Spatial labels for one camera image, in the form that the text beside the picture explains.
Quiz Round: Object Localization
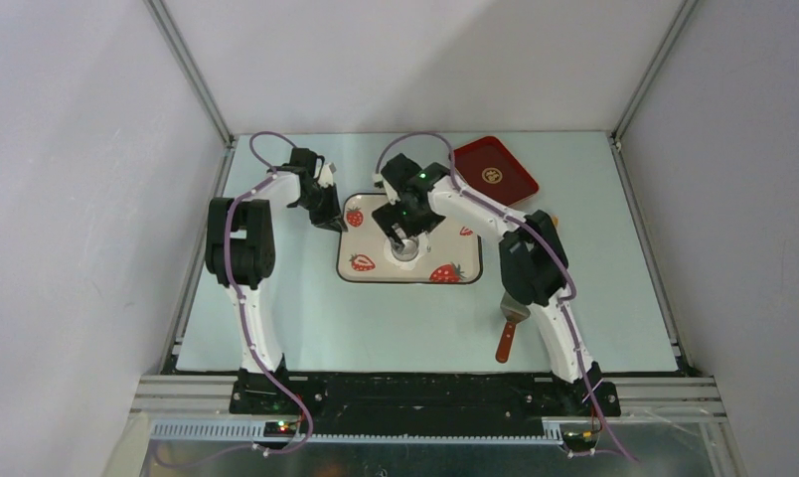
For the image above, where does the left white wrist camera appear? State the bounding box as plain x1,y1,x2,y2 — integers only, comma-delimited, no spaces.
315,162,336,188

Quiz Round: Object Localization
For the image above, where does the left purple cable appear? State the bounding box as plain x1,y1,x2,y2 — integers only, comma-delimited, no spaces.
152,132,338,469

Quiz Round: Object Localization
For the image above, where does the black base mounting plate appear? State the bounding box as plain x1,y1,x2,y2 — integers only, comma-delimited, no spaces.
229,371,621,437

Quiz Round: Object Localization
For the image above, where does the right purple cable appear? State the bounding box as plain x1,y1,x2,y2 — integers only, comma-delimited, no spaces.
373,131,640,463

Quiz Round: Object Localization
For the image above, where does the purple cable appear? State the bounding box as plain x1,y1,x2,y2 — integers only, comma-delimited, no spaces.
152,132,338,469
373,131,640,463

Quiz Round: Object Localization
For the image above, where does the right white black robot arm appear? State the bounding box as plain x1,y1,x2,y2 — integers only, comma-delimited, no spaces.
372,154,596,415

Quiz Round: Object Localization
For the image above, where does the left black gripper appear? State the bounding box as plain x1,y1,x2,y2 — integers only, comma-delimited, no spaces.
293,183,346,234

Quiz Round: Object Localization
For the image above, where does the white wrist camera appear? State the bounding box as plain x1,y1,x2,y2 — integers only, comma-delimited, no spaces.
372,173,400,204
315,162,336,188

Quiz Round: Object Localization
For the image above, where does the round metal cutter ring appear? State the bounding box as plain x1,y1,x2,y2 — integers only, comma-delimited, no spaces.
390,237,421,262

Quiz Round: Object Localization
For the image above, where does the white dough piece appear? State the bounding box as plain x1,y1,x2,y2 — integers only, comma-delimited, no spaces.
384,234,431,270

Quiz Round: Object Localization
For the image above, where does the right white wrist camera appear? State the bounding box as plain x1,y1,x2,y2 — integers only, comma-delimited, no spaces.
372,173,400,204

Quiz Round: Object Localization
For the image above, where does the aluminium frame rail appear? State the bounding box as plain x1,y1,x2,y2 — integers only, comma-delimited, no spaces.
131,373,726,446

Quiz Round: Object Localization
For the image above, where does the red lacquer tray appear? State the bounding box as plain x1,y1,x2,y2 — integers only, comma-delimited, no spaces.
454,136,540,206

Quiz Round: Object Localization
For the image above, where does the strawberry print tray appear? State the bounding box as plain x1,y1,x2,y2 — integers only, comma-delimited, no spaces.
337,194,483,284

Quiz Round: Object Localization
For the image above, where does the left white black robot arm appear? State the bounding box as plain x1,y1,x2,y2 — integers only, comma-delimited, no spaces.
205,148,348,375

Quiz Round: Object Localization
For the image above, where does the metal spatula red handle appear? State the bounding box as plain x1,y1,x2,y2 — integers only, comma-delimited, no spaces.
495,292,531,364

